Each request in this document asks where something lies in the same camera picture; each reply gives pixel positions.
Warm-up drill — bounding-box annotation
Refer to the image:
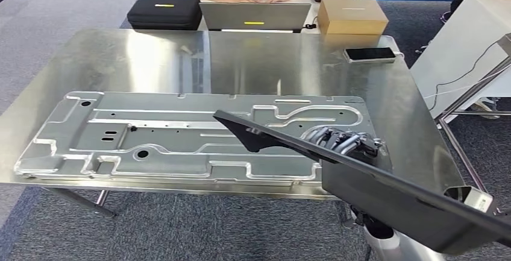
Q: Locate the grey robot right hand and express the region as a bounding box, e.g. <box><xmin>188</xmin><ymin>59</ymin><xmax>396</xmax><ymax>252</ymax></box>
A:
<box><xmin>301</xmin><ymin>126</ymin><xmax>394</xmax><ymax>172</ymax></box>

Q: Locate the black plastic panel part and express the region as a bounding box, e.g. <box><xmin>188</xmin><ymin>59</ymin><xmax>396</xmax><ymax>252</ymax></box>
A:
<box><xmin>212</xmin><ymin>110</ymin><xmax>511</xmax><ymax>256</ymax></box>

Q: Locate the stainless steel workbench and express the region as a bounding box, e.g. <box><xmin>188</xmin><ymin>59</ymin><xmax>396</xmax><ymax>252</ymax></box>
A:
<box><xmin>437</xmin><ymin>32</ymin><xmax>511</xmax><ymax>194</ymax></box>
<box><xmin>0</xmin><ymin>28</ymin><xmax>466</xmax><ymax>219</ymax></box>

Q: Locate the black smartphone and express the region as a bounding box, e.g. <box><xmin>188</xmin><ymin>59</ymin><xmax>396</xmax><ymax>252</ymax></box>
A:
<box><xmin>343</xmin><ymin>47</ymin><xmax>397</xmax><ymax>64</ymax></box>

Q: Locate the brown cardboard box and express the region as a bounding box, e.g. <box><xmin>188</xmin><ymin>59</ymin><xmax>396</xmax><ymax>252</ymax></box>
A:
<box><xmin>317</xmin><ymin>0</ymin><xmax>390</xmax><ymax>36</ymax></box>

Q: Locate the white side panel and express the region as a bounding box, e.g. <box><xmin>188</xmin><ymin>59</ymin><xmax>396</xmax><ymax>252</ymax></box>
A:
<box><xmin>410</xmin><ymin>0</ymin><xmax>511</xmax><ymax>124</ymax></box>

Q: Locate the grey laptop computer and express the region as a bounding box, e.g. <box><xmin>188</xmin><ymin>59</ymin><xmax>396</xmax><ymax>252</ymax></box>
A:
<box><xmin>198</xmin><ymin>2</ymin><xmax>312</xmax><ymax>34</ymax></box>

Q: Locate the stamped sheet metal panel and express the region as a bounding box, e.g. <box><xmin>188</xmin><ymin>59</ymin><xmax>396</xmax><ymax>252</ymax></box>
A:
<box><xmin>14</xmin><ymin>90</ymin><xmax>376</xmax><ymax>186</ymax></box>

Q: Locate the black zippered carry case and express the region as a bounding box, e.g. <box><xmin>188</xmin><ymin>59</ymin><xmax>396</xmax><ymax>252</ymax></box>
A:
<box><xmin>127</xmin><ymin>0</ymin><xmax>203</xmax><ymax>31</ymax></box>

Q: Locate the black laptop cable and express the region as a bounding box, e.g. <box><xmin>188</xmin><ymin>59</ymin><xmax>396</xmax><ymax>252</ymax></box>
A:
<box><xmin>301</xmin><ymin>15</ymin><xmax>318</xmax><ymax>31</ymax></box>

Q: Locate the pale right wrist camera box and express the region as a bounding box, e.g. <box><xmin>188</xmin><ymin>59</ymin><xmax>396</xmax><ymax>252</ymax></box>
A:
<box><xmin>444</xmin><ymin>185</ymin><xmax>496</xmax><ymax>214</ymax></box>

